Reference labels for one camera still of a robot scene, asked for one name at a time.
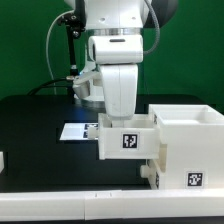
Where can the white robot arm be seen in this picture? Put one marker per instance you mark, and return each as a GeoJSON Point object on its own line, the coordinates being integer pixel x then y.
{"type": "Point", "coordinates": [117, 17]}

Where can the white sheet with markers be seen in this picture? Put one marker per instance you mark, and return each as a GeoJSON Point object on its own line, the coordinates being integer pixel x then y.
{"type": "Point", "coordinates": [76, 131]}

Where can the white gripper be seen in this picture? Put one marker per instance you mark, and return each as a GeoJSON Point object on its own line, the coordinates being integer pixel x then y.
{"type": "Point", "coordinates": [120, 90]}

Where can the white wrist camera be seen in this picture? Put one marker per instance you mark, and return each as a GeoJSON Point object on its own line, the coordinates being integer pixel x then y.
{"type": "Point", "coordinates": [122, 49]}

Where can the large white drawer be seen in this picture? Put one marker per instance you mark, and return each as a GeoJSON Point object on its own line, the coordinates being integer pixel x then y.
{"type": "Point", "coordinates": [152, 172]}

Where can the black camera stand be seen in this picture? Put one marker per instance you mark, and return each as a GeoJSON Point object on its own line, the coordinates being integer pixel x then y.
{"type": "Point", "coordinates": [74, 29]}

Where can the white front border rail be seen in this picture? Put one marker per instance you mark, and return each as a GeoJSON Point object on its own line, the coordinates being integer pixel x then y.
{"type": "Point", "coordinates": [95, 205]}

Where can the white drawer cabinet box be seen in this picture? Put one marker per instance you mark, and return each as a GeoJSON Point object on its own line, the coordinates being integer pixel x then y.
{"type": "Point", "coordinates": [191, 152]}

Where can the white block at left edge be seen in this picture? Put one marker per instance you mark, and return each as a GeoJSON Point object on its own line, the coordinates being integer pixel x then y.
{"type": "Point", "coordinates": [1, 162]}

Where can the small white drawer with knob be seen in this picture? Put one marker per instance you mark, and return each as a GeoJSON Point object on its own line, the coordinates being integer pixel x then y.
{"type": "Point", "coordinates": [138, 138]}

